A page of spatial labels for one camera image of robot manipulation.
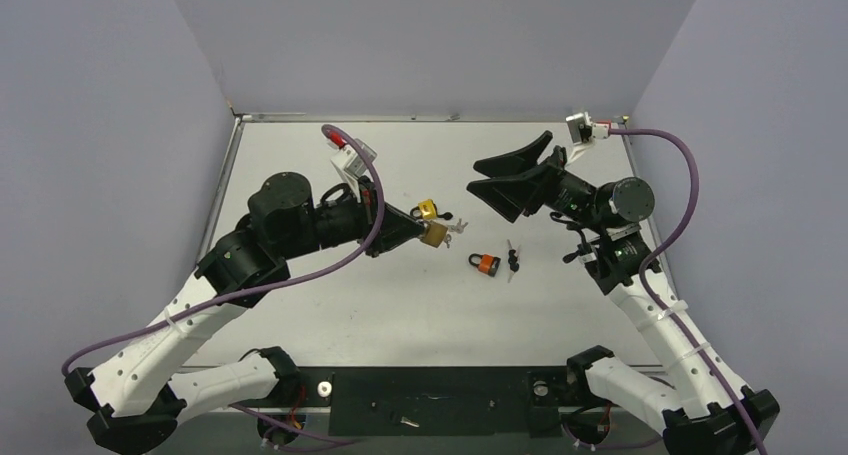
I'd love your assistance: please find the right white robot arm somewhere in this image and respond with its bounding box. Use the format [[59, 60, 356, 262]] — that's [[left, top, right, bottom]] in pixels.
[[467, 122, 780, 454]]

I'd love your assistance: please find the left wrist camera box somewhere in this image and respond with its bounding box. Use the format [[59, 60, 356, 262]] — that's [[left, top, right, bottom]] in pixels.
[[328, 137, 367, 191]]

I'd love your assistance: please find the black-headed key bunch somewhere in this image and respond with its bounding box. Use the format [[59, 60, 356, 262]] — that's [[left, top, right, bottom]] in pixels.
[[506, 239, 521, 283]]

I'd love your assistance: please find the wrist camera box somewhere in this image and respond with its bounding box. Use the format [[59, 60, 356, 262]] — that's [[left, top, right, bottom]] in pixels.
[[565, 112, 614, 166], [328, 137, 367, 191]]

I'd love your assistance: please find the silver key bunch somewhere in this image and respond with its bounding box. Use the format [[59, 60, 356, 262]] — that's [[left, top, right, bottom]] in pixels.
[[447, 219, 468, 234]]

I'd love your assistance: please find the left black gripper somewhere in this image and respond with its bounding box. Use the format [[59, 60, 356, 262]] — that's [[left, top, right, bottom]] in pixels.
[[279, 176, 426, 261]]

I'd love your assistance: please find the aluminium table edge rail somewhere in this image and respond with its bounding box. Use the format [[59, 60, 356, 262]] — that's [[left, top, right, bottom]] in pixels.
[[195, 115, 244, 261]]

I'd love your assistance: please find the yellow padlock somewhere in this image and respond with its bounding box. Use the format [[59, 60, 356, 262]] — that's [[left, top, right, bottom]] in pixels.
[[409, 199, 454, 221]]

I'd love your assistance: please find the small brass padlock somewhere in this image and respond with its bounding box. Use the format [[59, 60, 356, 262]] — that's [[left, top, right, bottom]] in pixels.
[[420, 221, 452, 248]]

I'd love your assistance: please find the orange padlock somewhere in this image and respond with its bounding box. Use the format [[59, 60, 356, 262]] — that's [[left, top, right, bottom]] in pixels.
[[467, 253, 502, 278]]

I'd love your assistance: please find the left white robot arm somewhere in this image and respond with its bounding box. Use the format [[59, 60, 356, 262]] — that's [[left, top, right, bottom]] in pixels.
[[65, 172, 426, 454]]

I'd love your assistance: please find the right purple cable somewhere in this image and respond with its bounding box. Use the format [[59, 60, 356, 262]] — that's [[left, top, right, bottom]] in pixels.
[[608, 128, 770, 455]]

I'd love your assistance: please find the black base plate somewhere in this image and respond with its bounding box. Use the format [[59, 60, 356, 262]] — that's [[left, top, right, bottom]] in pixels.
[[245, 366, 606, 438]]

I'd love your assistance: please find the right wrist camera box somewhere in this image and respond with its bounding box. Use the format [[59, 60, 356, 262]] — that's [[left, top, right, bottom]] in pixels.
[[565, 112, 614, 166]]

